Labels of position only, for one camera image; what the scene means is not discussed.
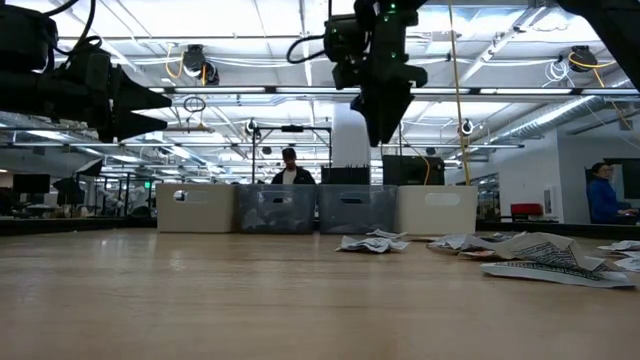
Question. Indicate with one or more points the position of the dark equipment silhouette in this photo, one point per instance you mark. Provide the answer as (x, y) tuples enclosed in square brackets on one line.
[(69, 192)]

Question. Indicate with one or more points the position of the white plastic bin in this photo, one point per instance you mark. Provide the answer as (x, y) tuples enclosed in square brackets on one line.
[(437, 220)]

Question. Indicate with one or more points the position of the white packet red print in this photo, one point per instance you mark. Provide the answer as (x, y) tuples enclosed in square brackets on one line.
[(477, 254)]

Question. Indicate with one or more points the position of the black gantry frame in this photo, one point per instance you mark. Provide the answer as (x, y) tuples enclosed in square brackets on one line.
[(292, 128)]

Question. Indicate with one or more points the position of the black softbox lamp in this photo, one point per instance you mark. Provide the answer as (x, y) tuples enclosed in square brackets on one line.
[(92, 168)]

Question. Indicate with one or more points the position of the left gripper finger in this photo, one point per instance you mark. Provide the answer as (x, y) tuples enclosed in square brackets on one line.
[(132, 95), (130, 126)]

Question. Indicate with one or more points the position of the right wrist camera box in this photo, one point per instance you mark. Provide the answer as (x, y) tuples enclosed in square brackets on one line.
[(345, 37)]

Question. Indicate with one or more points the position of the dark glass doorway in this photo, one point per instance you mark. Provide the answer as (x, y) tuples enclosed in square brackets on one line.
[(631, 175)]

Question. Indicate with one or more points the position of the red seat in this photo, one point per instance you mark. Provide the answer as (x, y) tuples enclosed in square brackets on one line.
[(526, 209)]

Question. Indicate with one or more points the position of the white structural column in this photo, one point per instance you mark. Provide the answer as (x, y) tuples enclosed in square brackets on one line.
[(347, 140)]

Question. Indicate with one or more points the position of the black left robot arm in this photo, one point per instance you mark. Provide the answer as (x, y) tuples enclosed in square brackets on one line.
[(25, 90)]

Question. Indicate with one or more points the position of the dark grey plastic bin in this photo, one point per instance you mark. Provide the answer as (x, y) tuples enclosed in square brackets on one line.
[(276, 215), (357, 217)]

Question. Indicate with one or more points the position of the translucent light grey bin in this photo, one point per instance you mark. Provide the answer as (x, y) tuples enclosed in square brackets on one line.
[(196, 215)]

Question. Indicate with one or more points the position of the black monitor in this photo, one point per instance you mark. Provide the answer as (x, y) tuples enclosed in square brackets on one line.
[(31, 183)]

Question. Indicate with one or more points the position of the white wall box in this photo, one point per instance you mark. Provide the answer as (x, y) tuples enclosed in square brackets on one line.
[(548, 200)]

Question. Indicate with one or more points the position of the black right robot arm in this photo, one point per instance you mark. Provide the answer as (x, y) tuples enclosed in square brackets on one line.
[(615, 30)]

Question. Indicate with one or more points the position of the person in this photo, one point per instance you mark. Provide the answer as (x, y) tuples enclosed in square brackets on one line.
[(292, 175), (602, 200)]

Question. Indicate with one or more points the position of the black equipment box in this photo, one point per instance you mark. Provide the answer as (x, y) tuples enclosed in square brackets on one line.
[(410, 171)]

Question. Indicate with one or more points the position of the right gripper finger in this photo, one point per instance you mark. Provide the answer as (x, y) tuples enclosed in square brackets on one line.
[(387, 110), (361, 105)]

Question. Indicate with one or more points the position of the long ceiling light strip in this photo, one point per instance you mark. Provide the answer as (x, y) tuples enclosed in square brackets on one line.
[(225, 90)]

